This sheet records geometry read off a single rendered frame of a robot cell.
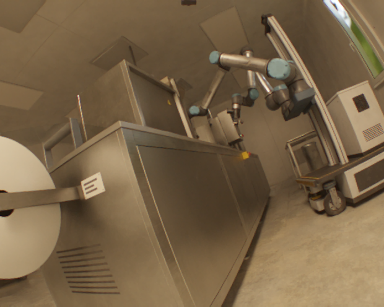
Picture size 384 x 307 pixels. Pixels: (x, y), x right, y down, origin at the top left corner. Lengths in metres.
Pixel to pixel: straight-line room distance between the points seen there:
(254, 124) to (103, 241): 5.86
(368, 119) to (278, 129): 4.57
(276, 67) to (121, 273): 1.47
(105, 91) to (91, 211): 0.76
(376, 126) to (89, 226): 1.92
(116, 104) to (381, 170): 1.81
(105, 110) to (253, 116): 5.41
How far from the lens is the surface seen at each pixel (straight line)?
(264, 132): 6.27
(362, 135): 1.86
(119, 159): 0.65
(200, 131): 2.85
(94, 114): 1.35
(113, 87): 1.29
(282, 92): 2.21
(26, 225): 0.70
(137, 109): 1.14
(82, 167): 0.77
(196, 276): 0.76
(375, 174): 1.81
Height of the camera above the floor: 0.54
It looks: 10 degrees up
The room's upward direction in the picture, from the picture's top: 20 degrees counter-clockwise
